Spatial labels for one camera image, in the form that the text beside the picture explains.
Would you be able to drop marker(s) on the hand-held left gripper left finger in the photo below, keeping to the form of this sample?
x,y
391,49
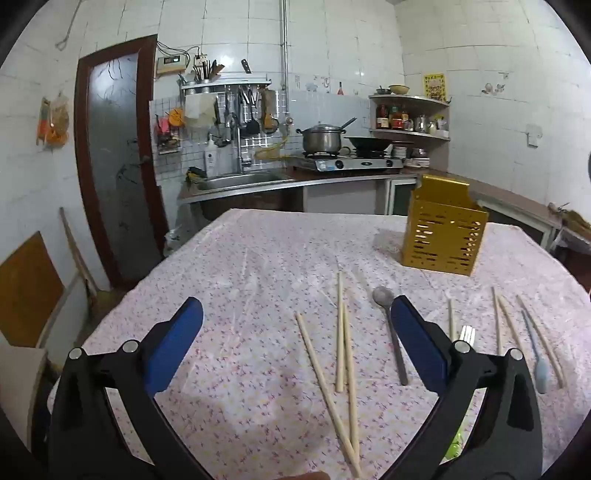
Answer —
x,y
175,341

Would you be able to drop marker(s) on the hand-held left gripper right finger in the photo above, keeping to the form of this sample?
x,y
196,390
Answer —
x,y
415,341

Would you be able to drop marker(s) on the metal fork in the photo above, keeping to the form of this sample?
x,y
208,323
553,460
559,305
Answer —
x,y
467,333

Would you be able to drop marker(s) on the metal spoon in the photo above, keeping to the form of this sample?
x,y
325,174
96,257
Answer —
x,y
383,297

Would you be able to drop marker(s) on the yellow perforated utensil holder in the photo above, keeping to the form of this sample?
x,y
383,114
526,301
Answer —
x,y
438,230

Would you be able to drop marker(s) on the light blue spoon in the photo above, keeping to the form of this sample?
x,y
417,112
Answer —
x,y
541,374

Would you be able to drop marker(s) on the steel cup with utensils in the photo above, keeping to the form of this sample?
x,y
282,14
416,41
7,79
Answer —
x,y
207,71

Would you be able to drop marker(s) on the pink floral tablecloth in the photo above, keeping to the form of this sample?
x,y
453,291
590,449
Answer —
x,y
231,277

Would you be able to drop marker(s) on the brown wooden board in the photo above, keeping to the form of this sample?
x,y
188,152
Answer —
x,y
27,295

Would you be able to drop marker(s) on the steel sink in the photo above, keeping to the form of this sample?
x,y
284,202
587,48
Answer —
x,y
235,181

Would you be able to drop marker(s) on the brown kitchen counter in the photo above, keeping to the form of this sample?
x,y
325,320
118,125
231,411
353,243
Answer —
x,y
498,189

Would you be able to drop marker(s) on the white soap bottle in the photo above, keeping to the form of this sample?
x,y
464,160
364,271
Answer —
x,y
211,161

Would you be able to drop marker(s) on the stack of white dishes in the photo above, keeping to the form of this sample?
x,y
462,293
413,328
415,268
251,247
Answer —
x,y
411,157

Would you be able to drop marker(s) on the brown frosted glass door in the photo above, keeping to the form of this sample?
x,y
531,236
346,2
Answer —
x,y
115,161

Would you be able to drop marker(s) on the steel gas stove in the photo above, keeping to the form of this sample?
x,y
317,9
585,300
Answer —
x,y
351,163

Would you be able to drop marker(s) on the steel faucet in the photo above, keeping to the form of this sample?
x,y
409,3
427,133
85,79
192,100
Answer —
x,y
240,157

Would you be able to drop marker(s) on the black wok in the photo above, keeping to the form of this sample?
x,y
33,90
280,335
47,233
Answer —
x,y
367,144

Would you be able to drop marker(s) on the white corner shelf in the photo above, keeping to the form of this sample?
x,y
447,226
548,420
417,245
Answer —
x,y
415,135

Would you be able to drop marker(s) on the yellow net bag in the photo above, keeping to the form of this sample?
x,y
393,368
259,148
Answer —
x,y
272,150

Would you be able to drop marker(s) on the group of steel kettles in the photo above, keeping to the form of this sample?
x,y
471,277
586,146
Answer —
x,y
429,125

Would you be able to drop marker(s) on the steel cooking pot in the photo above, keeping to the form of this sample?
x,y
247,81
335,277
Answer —
x,y
323,138

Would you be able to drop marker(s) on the row of sauce bottles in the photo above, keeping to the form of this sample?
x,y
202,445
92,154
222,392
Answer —
x,y
392,117

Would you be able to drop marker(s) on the black slotted spatula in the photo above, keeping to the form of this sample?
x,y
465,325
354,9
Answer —
x,y
252,125

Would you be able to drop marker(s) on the white hanging cloth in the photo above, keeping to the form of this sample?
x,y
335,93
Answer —
x,y
198,110

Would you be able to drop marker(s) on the brown wooden spatula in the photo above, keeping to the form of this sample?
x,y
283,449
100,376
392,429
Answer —
x,y
268,115

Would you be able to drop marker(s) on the orange plastic bag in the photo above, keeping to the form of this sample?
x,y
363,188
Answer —
x,y
53,122

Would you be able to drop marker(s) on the beige bowl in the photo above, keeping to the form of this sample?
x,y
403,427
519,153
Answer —
x,y
399,89

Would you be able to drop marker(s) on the beige meter box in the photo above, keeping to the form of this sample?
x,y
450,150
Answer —
x,y
171,62

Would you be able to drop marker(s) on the white wall socket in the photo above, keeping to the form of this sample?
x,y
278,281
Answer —
x,y
534,137

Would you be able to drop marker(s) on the yellow wall poster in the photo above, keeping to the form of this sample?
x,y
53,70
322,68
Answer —
x,y
434,87

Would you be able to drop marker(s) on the steel wall rack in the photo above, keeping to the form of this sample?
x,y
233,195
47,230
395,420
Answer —
x,y
221,83

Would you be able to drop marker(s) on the grey wall pipe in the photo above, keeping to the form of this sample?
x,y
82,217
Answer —
x,y
284,46

